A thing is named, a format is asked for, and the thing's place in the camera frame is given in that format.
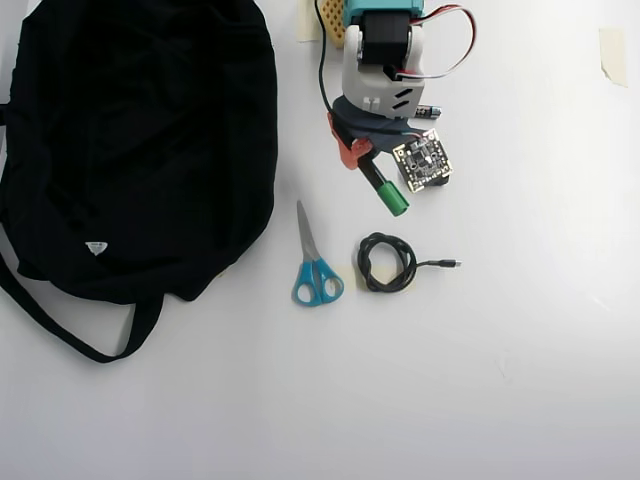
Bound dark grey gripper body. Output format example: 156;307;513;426
331;96;426;151

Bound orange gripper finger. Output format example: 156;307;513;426
327;112;375;171

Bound green capped black marker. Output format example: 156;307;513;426
358;155;411;220

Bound black fabric bag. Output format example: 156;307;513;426
0;0;279;365

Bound yellow perforated plastic block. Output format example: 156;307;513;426
318;0;349;51

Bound thin black camera cable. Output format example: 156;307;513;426
313;0;337;116

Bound blue handled scissors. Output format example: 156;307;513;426
291;199;346;307

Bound coiled black USB cable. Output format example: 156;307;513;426
357;230;464;295

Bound red white black servo cable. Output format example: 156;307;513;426
389;4;480;81

